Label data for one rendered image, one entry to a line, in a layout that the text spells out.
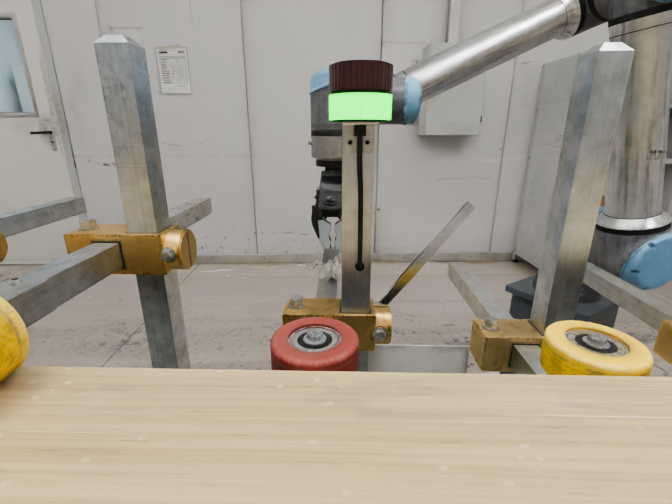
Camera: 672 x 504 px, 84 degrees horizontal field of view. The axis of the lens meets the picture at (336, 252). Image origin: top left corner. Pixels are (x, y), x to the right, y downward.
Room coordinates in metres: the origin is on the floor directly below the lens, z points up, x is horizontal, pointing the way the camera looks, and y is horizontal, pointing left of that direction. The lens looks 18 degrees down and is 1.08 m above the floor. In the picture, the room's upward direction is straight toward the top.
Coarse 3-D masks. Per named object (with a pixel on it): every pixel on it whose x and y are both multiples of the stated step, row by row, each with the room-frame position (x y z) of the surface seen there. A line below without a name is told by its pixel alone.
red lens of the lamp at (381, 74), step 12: (336, 72) 0.36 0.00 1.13; (348, 72) 0.35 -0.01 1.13; (360, 72) 0.35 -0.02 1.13; (372, 72) 0.35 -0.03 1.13; (384, 72) 0.36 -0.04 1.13; (336, 84) 0.36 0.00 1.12; (348, 84) 0.35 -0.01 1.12; (360, 84) 0.35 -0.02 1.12; (372, 84) 0.35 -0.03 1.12; (384, 84) 0.36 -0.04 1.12
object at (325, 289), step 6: (324, 252) 0.68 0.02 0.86; (330, 252) 0.68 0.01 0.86; (336, 252) 0.68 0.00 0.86; (324, 258) 0.64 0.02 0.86; (330, 258) 0.64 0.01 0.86; (318, 282) 0.53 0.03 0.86; (324, 282) 0.53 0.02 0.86; (330, 282) 0.53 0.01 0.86; (336, 282) 0.53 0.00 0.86; (318, 288) 0.51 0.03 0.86; (324, 288) 0.51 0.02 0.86; (330, 288) 0.51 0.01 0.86; (336, 288) 0.51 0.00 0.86; (318, 294) 0.49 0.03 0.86; (324, 294) 0.49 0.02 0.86; (330, 294) 0.49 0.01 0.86; (336, 294) 0.49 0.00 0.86
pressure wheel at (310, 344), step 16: (304, 320) 0.32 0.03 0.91; (320, 320) 0.32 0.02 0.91; (336, 320) 0.32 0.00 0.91; (272, 336) 0.30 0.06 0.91; (288, 336) 0.29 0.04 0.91; (304, 336) 0.30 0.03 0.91; (320, 336) 0.29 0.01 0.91; (336, 336) 0.30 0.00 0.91; (352, 336) 0.29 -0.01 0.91; (272, 352) 0.27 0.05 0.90; (288, 352) 0.27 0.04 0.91; (304, 352) 0.27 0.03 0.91; (320, 352) 0.27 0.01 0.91; (336, 352) 0.27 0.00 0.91; (352, 352) 0.27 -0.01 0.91; (272, 368) 0.28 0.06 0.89; (288, 368) 0.26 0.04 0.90; (304, 368) 0.25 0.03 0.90; (320, 368) 0.25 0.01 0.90; (336, 368) 0.26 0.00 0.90; (352, 368) 0.27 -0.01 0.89
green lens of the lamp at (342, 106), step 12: (336, 96) 0.36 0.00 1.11; (348, 96) 0.35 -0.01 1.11; (360, 96) 0.35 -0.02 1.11; (372, 96) 0.35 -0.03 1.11; (384, 96) 0.36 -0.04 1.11; (336, 108) 0.36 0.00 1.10; (348, 108) 0.35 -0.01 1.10; (360, 108) 0.35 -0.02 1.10; (372, 108) 0.35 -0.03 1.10; (384, 108) 0.36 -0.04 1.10
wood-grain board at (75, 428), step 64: (0, 384) 0.24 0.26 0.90; (64, 384) 0.24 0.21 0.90; (128, 384) 0.24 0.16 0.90; (192, 384) 0.24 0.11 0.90; (256, 384) 0.24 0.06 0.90; (320, 384) 0.24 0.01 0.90; (384, 384) 0.24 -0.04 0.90; (448, 384) 0.24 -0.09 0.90; (512, 384) 0.24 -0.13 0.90; (576, 384) 0.24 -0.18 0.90; (640, 384) 0.24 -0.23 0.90; (0, 448) 0.18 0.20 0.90; (64, 448) 0.18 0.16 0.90; (128, 448) 0.18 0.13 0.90; (192, 448) 0.18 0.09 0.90; (256, 448) 0.18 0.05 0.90; (320, 448) 0.18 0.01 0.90; (384, 448) 0.18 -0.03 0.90; (448, 448) 0.18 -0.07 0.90; (512, 448) 0.18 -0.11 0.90; (576, 448) 0.18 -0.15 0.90; (640, 448) 0.18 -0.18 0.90
